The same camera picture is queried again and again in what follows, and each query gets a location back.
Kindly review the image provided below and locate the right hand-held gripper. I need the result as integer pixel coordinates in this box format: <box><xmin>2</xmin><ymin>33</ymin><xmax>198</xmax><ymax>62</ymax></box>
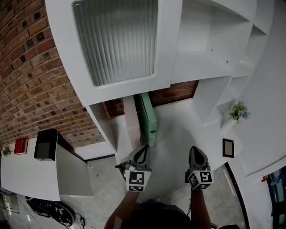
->
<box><xmin>184</xmin><ymin>146</ymin><xmax>215</xmax><ymax>191</ymax></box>

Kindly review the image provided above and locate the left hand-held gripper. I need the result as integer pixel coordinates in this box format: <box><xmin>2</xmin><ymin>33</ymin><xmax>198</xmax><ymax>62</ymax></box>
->
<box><xmin>124</xmin><ymin>144</ymin><xmax>153</xmax><ymax>193</ymax></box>

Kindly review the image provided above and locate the beige cardboard box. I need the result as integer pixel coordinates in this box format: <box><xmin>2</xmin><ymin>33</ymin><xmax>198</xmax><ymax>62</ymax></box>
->
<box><xmin>123</xmin><ymin>96</ymin><xmax>141</xmax><ymax>157</ymax></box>

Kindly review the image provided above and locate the person's right forearm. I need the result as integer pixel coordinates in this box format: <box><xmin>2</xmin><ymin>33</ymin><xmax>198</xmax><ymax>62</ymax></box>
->
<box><xmin>189</xmin><ymin>189</ymin><xmax>212</xmax><ymax>229</ymax></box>

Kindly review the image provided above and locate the person's left forearm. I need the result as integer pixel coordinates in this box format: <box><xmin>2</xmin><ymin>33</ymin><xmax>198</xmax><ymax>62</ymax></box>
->
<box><xmin>104</xmin><ymin>191</ymin><xmax>140</xmax><ymax>229</ymax></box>

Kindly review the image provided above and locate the white vase with flowers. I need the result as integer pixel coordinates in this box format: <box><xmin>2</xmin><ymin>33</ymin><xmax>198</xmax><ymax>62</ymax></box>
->
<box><xmin>221</xmin><ymin>102</ymin><xmax>250</xmax><ymax>130</ymax></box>

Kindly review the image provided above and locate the person's black shirt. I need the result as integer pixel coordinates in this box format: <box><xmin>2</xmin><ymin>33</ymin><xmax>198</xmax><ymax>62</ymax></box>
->
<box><xmin>120</xmin><ymin>200</ymin><xmax>195</xmax><ymax>229</ymax></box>

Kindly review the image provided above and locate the dark framed window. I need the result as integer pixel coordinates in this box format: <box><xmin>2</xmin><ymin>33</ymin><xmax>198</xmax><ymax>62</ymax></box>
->
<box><xmin>262</xmin><ymin>167</ymin><xmax>286</xmax><ymax>229</ymax></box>

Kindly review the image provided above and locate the black box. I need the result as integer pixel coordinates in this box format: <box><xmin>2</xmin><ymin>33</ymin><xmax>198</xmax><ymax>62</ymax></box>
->
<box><xmin>34</xmin><ymin>130</ymin><xmax>59</xmax><ymax>161</ymax></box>

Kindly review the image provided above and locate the round black device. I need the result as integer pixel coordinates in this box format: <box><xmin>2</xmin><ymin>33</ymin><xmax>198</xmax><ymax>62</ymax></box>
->
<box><xmin>29</xmin><ymin>198</ymin><xmax>76</xmax><ymax>228</ymax></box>

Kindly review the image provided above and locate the white desk hutch unit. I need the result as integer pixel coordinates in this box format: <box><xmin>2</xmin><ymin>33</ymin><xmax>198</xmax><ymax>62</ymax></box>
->
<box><xmin>44</xmin><ymin>0</ymin><xmax>286</xmax><ymax>179</ymax></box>

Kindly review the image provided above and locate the white side cabinet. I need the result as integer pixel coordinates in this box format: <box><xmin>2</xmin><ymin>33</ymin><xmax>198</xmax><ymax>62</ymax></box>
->
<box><xmin>0</xmin><ymin>134</ymin><xmax>93</xmax><ymax>202</ymax></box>

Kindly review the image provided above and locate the red box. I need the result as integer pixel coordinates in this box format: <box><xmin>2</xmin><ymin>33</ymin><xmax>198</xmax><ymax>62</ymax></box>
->
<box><xmin>14</xmin><ymin>138</ymin><xmax>29</xmax><ymax>155</ymax></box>

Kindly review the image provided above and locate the black picture frame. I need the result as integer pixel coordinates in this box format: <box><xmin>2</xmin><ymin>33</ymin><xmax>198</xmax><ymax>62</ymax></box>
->
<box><xmin>222</xmin><ymin>138</ymin><xmax>235</xmax><ymax>158</ymax></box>

